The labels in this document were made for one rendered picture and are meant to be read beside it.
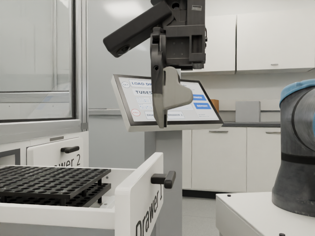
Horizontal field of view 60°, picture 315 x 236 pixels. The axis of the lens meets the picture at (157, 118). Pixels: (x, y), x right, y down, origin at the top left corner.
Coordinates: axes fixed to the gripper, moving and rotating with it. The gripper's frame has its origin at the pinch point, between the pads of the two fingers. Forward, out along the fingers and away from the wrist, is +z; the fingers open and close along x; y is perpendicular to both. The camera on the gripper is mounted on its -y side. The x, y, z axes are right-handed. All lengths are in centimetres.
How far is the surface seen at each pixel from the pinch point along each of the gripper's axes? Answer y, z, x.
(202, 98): 8, -9, 103
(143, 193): -1.1, 10.0, -7.1
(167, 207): -8, 45, 90
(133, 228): -1.0, 12.5, -12.5
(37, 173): -23.7, 10.5, 4.0
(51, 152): -33.1, 9.8, 25.3
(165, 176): 1.2, 9.0, -0.5
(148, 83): -18, -16, 90
